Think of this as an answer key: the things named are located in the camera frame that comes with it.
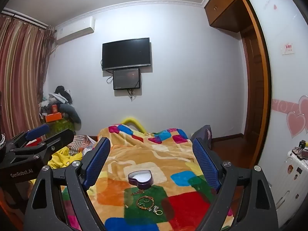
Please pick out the curtain rail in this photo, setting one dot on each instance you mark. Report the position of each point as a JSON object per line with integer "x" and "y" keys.
{"x": 24, "y": 18}

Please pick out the yellow cloth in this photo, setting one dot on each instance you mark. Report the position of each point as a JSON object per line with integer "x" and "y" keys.
{"x": 65, "y": 156}

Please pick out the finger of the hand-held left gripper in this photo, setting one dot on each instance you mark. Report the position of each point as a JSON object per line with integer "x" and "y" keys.
{"x": 57, "y": 138}
{"x": 37, "y": 131}

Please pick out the white suitcase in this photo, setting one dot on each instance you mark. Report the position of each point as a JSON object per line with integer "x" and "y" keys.
{"x": 291, "y": 180}

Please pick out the colourful patchwork blanket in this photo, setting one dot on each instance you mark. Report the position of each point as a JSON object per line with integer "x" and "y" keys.
{"x": 144, "y": 154}

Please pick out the white air conditioner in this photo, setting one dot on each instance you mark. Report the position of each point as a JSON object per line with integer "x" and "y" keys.
{"x": 74, "y": 30}

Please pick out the yellow padded bed rail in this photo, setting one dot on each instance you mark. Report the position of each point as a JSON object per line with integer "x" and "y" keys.
{"x": 131, "y": 119}

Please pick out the black garment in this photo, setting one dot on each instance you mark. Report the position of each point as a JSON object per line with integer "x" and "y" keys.
{"x": 63, "y": 92}

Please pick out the small dark bottle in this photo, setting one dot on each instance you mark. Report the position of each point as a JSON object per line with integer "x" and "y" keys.
{"x": 302, "y": 144}

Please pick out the purple heart-shaped jewelry box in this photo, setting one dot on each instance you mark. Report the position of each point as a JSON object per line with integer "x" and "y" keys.
{"x": 134, "y": 184}

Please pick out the wooden door frame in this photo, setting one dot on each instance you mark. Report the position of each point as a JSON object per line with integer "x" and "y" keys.
{"x": 264, "y": 53}

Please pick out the white paper note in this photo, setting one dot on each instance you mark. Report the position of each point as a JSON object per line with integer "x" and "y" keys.
{"x": 288, "y": 48}

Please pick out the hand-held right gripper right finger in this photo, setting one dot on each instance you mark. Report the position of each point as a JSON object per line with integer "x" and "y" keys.
{"x": 205, "y": 163}

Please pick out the black wall television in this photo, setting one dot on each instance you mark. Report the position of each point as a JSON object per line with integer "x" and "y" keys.
{"x": 126, "y": 53}

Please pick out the brown hair clip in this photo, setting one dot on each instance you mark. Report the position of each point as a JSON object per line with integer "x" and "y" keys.
{"x": 137, "y": 192}

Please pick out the striped patterned quilt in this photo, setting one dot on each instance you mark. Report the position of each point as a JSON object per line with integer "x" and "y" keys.
{"x": 79, "y": 144}

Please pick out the small black wall monitor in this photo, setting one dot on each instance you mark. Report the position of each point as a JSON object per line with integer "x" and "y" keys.
{"x": 126, "y": 79}

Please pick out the brown wooden door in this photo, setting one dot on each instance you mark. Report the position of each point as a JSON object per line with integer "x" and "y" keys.
{"x": 253, "y": 84}

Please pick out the green patterned cabinet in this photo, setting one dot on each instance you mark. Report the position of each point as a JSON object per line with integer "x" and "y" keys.
{"x": 60, "y": 126}

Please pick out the striped curtain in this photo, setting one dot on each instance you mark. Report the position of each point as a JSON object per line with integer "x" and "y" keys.
{"x": 21, "y": 72}

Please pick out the white sliding wardrobe door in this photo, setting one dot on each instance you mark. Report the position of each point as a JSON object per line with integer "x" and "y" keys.
{"x": 284, "y": 81}

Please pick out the wooden overhead cabinet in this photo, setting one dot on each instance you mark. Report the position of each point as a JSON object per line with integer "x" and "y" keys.
{"x": 223, "y": 7}

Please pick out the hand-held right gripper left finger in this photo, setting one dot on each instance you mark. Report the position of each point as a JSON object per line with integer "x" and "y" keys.
{"x": 96, "y": 163}

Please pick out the orange box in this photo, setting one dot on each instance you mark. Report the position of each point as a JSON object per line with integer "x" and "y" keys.
{"x": 54, "y": 117}

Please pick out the silver earring pair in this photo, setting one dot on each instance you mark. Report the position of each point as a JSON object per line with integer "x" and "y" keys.
{"x": 153, "y": 208}

